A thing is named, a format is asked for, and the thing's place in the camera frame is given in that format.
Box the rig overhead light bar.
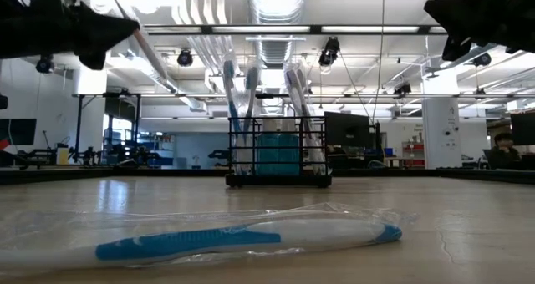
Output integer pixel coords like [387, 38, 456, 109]
[143, 23, 449, 37]

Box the green white toothbrush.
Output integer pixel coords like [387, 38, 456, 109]
[294, 66, 329, 175]

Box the person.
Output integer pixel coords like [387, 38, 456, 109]
[486, 132, 524, 171]

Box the black monitor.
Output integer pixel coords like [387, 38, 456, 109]
[0, 118, 38, 147]
[324, 111, 373, 150]
[510, 112, 535, 148]

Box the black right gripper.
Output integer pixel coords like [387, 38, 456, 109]
[423, 0, 535, 63]

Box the teal mouthwash bottle white cap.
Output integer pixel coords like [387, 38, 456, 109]
[255, 118, 280, 176]
[278, 118, 301, 176]

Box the black gantry frame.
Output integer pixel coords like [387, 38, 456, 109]
[72, 92, 144, 162]

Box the blue white toothbrush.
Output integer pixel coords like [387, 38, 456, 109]
[0, 202, 419, 276]
[242, 65, 262, 175]

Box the black aluminium table frame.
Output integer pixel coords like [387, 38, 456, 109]
[0, 166, 535, 187]

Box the black wire caddy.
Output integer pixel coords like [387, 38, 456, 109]
[224, 115, 334, 190]

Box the yellow box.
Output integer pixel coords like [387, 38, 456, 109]
[55, 145, 70, 167]

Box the red shelf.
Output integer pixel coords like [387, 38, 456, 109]
[401, 140, 426, 169]

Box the black ceiling spotlight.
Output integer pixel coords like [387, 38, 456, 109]
[36, 55, 55, 74]
[318, 37, 341, 68]
[473, 51, 492, 68]
[176, 49, 195, 68]

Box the purple white toothbrush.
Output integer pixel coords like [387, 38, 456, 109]
[283, 68, 324, 175]
[222, 58, 245, 175]

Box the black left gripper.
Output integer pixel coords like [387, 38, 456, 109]
[0, 0, 141, 72]

